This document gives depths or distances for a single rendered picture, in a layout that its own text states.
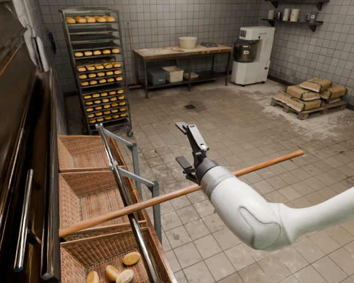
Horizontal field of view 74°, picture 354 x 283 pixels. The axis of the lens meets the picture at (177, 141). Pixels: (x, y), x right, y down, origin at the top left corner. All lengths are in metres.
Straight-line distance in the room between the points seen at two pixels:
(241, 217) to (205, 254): 1.77
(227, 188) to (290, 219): 0.19
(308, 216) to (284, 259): 1.77
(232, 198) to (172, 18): 5.76
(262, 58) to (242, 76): 0.64
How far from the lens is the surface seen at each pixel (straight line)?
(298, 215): 0.68
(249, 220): 0.53
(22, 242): 0.63
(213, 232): 2.43
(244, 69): 6.14
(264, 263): 2.35
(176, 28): 6.21
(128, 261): 1.52
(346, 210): 0.63
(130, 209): 0.97
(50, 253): 0.62
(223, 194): 0.56
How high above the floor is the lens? 1.91
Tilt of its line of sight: 31 degrees down
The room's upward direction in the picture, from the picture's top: straight up
